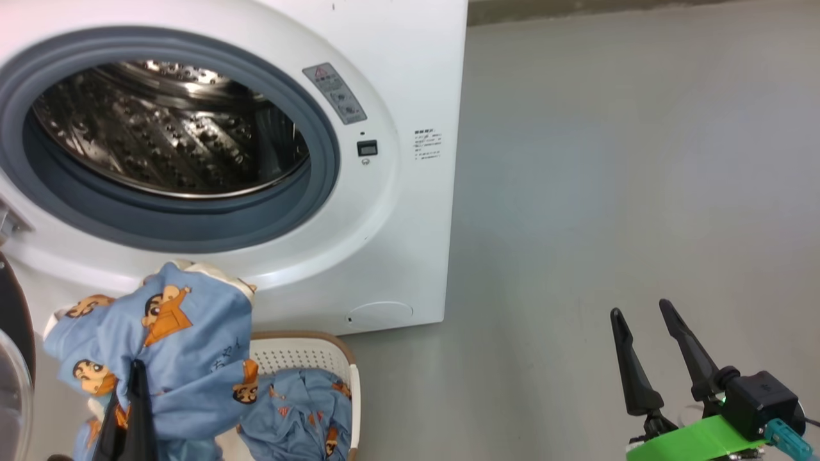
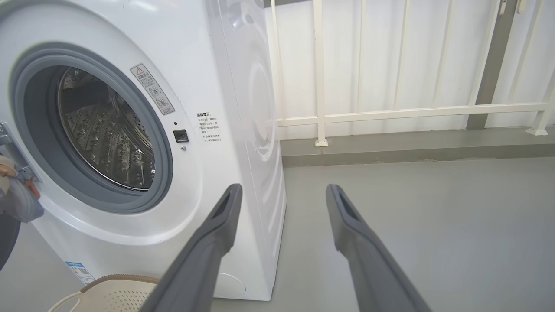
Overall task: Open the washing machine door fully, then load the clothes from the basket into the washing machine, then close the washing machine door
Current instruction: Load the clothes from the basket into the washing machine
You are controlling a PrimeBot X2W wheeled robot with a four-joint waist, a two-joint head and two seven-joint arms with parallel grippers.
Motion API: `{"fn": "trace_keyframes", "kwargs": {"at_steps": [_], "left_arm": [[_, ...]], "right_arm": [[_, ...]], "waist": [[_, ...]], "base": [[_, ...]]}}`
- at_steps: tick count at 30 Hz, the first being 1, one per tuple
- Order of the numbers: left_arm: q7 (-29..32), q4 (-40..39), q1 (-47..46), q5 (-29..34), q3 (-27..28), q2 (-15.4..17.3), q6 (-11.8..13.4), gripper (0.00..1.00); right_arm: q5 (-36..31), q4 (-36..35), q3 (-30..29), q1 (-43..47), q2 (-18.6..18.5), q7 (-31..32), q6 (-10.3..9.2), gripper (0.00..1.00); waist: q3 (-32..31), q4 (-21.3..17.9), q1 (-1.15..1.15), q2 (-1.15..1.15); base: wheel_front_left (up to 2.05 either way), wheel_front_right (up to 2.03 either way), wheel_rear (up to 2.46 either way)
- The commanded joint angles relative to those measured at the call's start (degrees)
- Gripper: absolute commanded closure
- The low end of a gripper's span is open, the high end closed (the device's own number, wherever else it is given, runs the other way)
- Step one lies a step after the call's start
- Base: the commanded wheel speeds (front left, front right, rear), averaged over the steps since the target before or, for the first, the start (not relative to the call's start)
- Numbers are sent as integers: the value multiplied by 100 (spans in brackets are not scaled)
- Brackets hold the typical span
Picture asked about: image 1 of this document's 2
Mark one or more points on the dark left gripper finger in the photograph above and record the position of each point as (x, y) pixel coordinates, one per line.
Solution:
(141, 422)
(110, 442)

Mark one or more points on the grey warning sticker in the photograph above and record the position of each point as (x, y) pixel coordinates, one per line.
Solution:
(335, 93)

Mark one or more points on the black glass washing machine door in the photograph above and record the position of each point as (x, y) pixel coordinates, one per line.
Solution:
(11, 333)

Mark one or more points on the steel washing drum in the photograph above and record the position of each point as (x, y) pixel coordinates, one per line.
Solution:
(166, 128)

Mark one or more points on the blue cartoon print garment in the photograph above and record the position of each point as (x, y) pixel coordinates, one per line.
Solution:
(198, 358)
(298, 413)

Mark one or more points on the black door latch socket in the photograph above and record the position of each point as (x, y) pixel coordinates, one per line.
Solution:
(367, 148)

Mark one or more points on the cream perforated laundry basket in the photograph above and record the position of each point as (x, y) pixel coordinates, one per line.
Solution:
(301, 355)

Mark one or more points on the round drain filter cover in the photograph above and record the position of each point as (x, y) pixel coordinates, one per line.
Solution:
(379, 315)

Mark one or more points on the white washing machine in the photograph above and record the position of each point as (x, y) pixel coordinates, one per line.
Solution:
(397, 243)

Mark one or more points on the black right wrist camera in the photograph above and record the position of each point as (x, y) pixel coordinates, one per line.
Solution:
(759, 400)

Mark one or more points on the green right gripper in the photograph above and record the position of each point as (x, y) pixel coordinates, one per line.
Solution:
(698, 442)

